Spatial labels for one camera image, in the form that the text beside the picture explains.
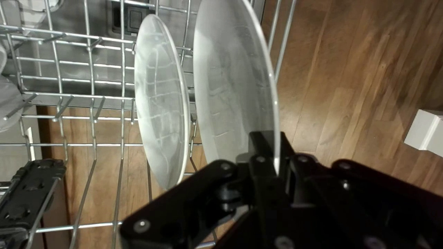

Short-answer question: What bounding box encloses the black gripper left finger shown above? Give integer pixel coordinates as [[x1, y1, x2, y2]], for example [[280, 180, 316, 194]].
[[120, 131, 283, 249]]

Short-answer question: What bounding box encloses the open stainless dishwasher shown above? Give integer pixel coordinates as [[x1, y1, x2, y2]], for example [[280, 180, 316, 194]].
[[0, 0, 268, 113]]

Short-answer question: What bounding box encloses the metal wire dishwasher rack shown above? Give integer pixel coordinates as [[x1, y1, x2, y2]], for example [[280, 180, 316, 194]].
[[0, 0, 300, 249]]

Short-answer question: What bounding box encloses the white mug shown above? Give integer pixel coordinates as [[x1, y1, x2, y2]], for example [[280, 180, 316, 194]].
[[0, 46, 25, 136]]

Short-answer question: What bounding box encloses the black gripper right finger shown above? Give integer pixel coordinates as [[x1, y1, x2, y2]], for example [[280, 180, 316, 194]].
[[280, 132, 443, 249]]

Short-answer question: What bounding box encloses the white rectangular block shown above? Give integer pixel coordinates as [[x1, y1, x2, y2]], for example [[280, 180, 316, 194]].
[[405, 108, 443, 160]]

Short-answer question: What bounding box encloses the black plastic rack attachment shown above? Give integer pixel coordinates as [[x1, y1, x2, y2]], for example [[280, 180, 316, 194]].
[[0, 158, 67, 249]]

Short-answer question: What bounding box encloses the white dinner plate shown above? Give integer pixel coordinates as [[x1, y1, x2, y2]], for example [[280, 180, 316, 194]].
[[133, 13, 192, 191], [193, 0, 282, 178]]

